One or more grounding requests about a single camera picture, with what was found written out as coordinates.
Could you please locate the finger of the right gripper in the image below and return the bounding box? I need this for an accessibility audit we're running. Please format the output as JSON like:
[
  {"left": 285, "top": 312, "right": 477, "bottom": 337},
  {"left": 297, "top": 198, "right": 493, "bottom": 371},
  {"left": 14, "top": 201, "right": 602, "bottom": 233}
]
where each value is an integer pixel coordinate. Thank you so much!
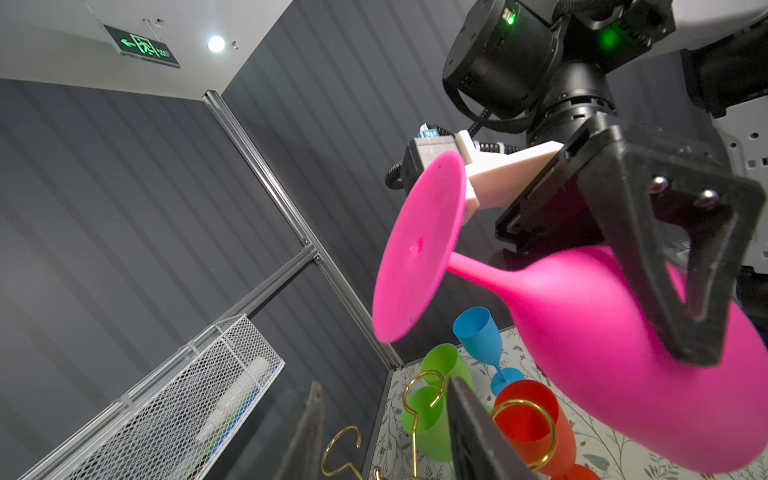
[{"left": 575, "top": 122, "right": 766, "bottom": 367}]

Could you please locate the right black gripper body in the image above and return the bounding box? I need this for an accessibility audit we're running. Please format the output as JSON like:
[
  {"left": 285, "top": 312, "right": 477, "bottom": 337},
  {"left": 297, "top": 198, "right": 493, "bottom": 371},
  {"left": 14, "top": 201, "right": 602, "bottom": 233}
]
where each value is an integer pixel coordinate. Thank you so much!
[{"left": 494, "top": 110, "right": 721, "bottom": 271}]

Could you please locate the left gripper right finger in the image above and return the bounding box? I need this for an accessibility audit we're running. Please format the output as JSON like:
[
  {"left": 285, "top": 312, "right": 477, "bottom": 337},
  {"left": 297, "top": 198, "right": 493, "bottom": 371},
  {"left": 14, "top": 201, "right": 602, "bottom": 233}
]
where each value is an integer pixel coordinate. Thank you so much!
[{"left": 446, "top": 378, "right": 549, "bottom": 480}]

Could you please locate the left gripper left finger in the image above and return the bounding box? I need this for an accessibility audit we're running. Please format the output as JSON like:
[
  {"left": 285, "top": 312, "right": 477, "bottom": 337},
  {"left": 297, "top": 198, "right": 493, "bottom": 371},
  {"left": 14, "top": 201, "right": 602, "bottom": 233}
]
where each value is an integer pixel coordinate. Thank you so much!
[{"left": 274, "top": 381, "right": 325, "bottom": 480}]

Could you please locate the red wine glass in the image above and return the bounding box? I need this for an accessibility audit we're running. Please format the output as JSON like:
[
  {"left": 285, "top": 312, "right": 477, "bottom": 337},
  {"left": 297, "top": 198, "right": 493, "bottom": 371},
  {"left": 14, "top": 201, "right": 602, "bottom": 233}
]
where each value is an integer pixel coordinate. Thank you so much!
[{"left": 492, "top": 380, "right": 598, "bottom": 479}]

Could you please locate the green wine glass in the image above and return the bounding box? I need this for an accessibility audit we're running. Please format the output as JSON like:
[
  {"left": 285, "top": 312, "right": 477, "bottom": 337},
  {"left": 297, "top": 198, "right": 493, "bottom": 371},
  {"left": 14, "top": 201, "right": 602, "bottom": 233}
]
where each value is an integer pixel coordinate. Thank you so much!
[
  {"left": 401, "top": 385, "right": 453, "bottom": 462},
  {"left": 420, "top": 343, "right": 474, "bottom": 389}
]

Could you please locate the pink wine glass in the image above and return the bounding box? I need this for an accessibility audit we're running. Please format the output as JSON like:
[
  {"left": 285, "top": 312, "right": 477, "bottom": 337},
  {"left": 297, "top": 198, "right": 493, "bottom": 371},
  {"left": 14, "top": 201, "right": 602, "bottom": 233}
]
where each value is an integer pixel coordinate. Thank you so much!
[{"left": 372, "top": 151, "right": 767, "bottom": 474}]

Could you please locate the blue wine glass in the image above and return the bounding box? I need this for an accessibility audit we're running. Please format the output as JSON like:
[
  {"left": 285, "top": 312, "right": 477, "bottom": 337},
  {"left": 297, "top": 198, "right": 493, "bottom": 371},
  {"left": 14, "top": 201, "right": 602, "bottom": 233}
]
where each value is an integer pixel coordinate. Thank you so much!
[{"left": 452, "top": 307, "right": 524, "bottom": 396}]

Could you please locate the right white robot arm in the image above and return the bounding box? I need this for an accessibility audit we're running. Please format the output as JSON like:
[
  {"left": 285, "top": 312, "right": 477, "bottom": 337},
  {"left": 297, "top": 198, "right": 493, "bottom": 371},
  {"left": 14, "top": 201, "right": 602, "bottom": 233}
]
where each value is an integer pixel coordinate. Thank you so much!
[{"left": 443, "top": 1, "right": 766, "bottom": 367}]

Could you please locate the white marker in basket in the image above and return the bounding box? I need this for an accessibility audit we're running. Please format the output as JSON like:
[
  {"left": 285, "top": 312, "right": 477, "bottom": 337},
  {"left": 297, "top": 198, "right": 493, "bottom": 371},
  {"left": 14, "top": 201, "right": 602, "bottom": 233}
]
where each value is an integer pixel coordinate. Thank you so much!
[{"left": 195, "top": 356, "right": 269, "bottom": 443}]

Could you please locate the green exit sign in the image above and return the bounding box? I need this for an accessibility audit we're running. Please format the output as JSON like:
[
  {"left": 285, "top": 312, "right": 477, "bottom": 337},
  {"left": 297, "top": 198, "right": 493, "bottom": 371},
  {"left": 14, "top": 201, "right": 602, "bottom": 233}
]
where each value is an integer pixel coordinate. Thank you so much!
[{"left": 102, "top": 24, "right": 180, "bottom": 69}]

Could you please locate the gold wire glass rack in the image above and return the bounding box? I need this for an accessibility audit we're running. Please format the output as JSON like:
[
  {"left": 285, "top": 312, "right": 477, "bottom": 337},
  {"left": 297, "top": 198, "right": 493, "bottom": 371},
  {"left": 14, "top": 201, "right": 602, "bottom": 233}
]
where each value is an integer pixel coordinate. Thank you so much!
[{"left": 320, "top": 369, "right": 559, "bottom": 480}]

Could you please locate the white mesh wall basket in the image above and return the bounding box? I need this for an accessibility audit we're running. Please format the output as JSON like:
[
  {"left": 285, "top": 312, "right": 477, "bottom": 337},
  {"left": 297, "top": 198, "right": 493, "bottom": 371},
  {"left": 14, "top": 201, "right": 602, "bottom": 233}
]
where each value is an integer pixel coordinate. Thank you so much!
[{"left": 24, "top": 315, "right": 285, "bottom": 479}]

